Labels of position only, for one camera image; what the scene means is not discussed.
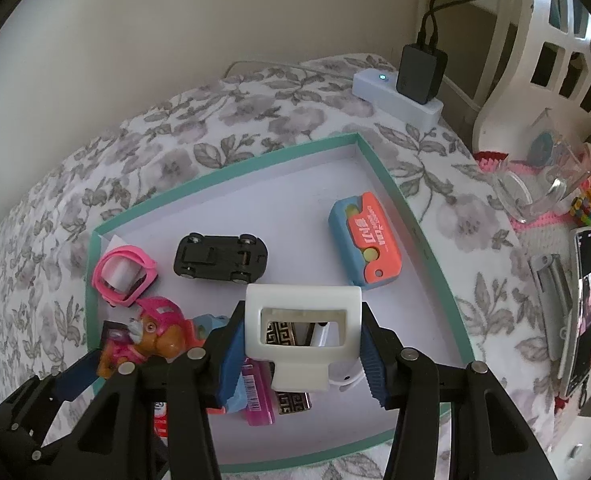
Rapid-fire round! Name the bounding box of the black mini camera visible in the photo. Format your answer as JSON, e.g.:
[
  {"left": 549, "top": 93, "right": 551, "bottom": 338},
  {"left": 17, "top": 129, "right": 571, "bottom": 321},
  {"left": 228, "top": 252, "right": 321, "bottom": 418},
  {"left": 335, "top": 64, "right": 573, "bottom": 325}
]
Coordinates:
[{"left": 174, "top": 232, "right": 269, "bottom": 285}]

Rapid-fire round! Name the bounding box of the red stain remover bottle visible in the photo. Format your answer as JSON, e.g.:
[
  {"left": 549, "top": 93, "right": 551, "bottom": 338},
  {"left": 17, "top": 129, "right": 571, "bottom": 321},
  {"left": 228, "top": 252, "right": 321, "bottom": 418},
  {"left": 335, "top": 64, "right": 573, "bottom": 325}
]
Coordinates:
[{"left": 153, "top": 402, "right": 170, "bottom": 443}]

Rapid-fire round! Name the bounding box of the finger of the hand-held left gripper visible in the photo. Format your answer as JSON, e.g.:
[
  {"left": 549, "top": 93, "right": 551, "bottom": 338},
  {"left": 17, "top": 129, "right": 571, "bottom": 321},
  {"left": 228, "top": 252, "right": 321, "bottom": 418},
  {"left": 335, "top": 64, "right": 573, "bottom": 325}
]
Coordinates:
[{"left": 26, "top": 350, "right": 102, "bottom": 421}]

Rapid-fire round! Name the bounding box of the white power strip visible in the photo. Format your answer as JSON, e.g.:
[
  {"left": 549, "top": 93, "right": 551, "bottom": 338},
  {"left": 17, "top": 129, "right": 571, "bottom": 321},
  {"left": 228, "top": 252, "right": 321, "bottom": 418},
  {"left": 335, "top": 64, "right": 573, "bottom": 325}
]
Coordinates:
[{"left": 351, "top": 67, "right": 445, "bottom": 133}]

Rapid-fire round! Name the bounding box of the pink wrist watch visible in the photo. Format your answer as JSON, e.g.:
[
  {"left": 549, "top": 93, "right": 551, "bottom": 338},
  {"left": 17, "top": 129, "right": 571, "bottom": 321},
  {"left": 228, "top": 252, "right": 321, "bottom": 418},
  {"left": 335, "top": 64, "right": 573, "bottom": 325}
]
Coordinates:
[{"left": 93, "top": 245, "right": 157, "bottom": 308}]

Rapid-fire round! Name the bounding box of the orange pink eraser pack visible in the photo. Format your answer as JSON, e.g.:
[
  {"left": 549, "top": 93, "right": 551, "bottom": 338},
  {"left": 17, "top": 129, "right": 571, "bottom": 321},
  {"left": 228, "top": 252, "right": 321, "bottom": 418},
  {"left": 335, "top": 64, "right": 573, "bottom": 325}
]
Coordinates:
[{"left": 328, "top": 191, "right": 405, "bottom": 291}]

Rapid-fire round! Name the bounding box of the black power adapter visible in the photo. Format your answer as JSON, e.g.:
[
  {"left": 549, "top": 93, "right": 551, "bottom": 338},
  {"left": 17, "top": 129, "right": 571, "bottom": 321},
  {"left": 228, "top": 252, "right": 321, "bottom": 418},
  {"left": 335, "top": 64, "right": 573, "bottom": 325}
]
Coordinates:
[{"left": 397, "top": 44, "right": 449, "bottom": 106}]

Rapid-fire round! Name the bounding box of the gold patterned lighter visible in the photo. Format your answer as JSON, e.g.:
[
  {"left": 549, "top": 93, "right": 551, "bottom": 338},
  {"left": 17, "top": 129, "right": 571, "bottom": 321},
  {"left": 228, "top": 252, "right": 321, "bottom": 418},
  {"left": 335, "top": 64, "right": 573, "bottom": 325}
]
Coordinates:
[{"left": 263, "top": 320, "right": 312, "bottom": 416}]

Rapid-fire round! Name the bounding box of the grey floral blanket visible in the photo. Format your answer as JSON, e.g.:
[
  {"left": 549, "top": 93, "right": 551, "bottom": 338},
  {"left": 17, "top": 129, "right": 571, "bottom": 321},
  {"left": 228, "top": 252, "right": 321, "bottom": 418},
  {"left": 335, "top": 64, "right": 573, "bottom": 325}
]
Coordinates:
[{"left": 0, "top": 52, "right": 576, "bottom": 480}]

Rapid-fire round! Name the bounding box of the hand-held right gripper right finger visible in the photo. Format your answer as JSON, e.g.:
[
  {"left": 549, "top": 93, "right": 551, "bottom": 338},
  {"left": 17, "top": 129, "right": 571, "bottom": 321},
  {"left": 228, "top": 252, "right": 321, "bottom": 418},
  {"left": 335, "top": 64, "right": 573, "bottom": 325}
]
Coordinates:
[{"left": 359, "top": 302, "right": 559, "bottom": 480}]

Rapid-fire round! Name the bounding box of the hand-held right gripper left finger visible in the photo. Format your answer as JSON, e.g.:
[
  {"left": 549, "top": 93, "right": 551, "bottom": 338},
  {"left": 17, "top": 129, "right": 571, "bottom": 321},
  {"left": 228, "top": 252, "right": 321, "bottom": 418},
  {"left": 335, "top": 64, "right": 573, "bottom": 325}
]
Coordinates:
[{"left": 63, "top": 302, "right": 246, "bottom": 480}]

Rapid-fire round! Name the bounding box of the grey metal clip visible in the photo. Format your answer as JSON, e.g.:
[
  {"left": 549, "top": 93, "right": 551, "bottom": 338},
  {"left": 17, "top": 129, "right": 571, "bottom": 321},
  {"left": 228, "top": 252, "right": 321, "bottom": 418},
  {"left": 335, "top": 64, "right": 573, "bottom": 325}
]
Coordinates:
[{"left": 528, "top": 252, "right": 576, "bottom": 361}]

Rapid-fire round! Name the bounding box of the pink white crochet mat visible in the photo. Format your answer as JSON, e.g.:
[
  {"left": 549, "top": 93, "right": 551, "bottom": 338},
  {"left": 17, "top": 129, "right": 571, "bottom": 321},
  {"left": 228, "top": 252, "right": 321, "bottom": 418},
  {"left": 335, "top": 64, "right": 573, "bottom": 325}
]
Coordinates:
[{"left": 475, "top": 147, "right": 591, "bottom": 241}]

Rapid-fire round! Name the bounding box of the smartphone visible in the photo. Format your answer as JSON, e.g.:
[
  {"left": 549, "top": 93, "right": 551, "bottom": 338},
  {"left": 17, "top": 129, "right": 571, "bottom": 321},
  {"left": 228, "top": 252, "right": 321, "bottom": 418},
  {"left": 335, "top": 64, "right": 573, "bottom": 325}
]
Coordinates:
[{"left": 558, "top": 226, "right": 591, "bottom": 398}]

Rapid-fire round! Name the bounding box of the clear glass jar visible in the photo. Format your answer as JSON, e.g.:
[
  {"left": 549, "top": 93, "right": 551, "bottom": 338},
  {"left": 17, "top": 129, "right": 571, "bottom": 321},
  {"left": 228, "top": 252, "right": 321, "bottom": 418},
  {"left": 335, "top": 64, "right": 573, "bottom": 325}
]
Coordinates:
[{"left": 490, "top": 125, "right": 591, "bottom": 223}]

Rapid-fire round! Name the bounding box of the colourful bead toy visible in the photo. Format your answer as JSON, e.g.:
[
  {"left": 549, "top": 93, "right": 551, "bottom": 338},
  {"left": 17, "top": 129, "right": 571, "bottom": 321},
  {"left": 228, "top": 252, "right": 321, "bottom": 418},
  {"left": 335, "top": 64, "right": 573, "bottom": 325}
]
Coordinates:
[{"left": 570, "top": 190, "right": 591, "bottom": 226}]

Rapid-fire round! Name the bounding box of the white plastic frame bracket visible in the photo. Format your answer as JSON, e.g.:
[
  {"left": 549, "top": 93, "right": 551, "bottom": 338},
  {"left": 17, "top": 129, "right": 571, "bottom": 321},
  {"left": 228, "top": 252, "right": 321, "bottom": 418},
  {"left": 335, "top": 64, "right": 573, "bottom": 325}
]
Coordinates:
[{"left": 244, "top": 284, "right": 362, "bottom": 392}]

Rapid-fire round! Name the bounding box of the teal shallow cardboard box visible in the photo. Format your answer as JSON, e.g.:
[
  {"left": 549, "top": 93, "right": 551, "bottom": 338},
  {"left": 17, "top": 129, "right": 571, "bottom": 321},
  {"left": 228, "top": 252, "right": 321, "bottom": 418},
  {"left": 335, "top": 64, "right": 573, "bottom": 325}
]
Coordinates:
[{"left": 86, "top": 132, "right": 473, "bottom": 473}]

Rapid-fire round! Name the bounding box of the white plastic basket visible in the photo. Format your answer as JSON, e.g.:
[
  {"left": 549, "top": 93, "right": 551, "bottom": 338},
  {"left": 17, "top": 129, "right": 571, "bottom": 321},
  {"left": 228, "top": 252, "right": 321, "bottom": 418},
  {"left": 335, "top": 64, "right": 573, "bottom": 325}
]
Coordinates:
[{"left": 473, "top": 0, "right": 591, "bottom": 153}]

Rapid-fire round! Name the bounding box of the pink puppy toy figure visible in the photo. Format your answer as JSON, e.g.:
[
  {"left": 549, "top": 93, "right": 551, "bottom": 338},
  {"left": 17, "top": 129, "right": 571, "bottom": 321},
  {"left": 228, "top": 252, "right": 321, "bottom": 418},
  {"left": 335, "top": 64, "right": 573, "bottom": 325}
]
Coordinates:
[{"left": 97, "top": 296, "right": 194, "bottom": 380}]

